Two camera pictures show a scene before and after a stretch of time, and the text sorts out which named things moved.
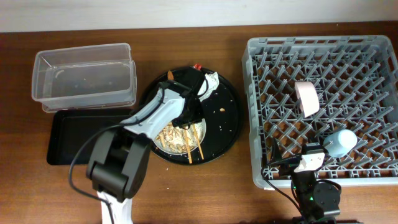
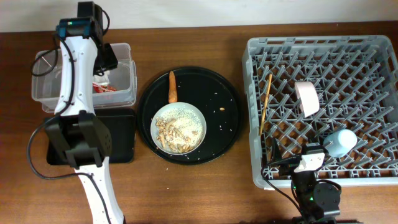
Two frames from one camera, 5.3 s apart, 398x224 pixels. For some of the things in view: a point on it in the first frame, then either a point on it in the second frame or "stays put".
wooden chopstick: (188, 147) to (270, 83)
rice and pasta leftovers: (175, 138) stays put
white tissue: (213, 81) to (102, 79)
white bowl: (308, 96) stays put
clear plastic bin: (97, 76) stays put
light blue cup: (339, 143) stays put
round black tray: (222, 117) stays put
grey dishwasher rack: (356, 79) stays put
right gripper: (288, 166) stays put
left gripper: (199, 116) to (112, 60)
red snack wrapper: (198, 66) to (102, 88)
